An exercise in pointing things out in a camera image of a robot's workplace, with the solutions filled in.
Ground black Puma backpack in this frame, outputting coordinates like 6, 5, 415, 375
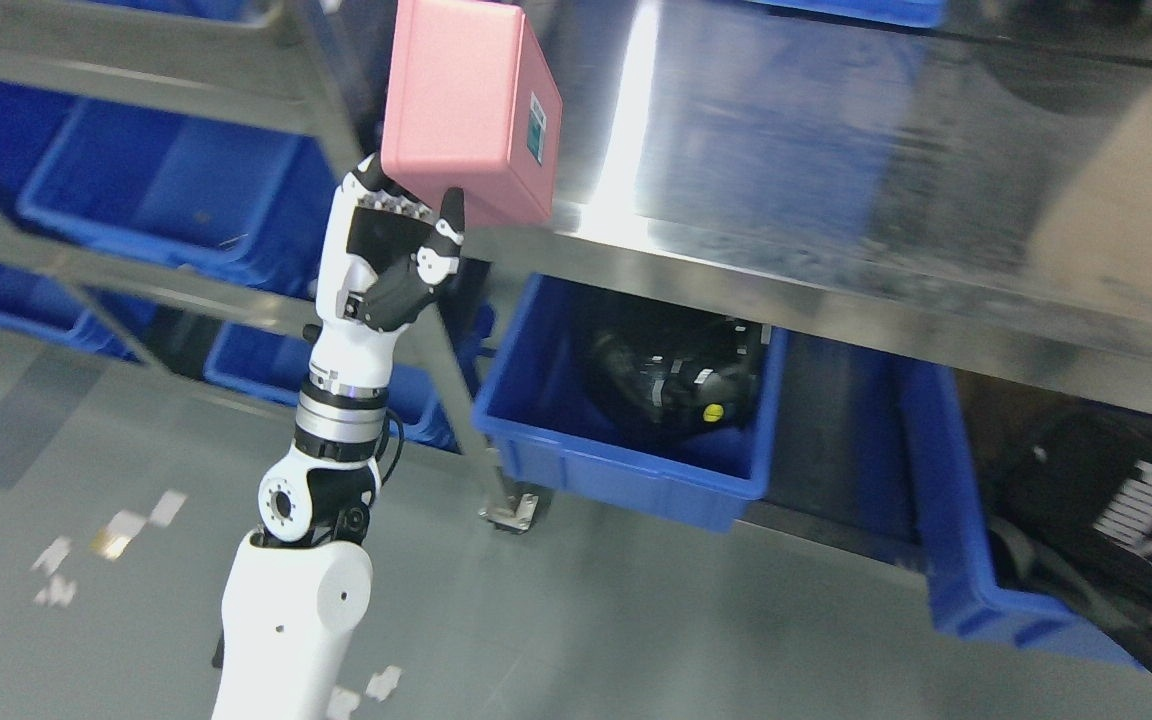
984, 404, 1152, 675

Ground blue bin far left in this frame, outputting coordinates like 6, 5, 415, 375
15, 100, 338, 296

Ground pink plastic storage box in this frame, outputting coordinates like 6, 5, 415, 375
380, 1, 564, 229

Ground stainless steel shelf rack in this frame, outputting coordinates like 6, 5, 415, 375
0, 0, 497, 482

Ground blue bin with helmet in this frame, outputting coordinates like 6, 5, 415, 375
472, 274, 791, 532

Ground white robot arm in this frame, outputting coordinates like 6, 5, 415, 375
211, 376, 389, 719

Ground stainless steel table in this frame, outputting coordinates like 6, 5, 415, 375
281, 0, 1152, 531

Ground blue bin table top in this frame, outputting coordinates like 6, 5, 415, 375
755, 1, 948, 29

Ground blue bin lower left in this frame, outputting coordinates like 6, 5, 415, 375
204, 304, 497, 450

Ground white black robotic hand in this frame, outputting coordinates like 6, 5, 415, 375
302, 152, 467, 402

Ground black glossy helmet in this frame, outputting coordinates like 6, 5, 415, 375
577, 309, 771, 445

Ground blue bin with backpack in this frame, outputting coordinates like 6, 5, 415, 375
896, 361, 1140, 667

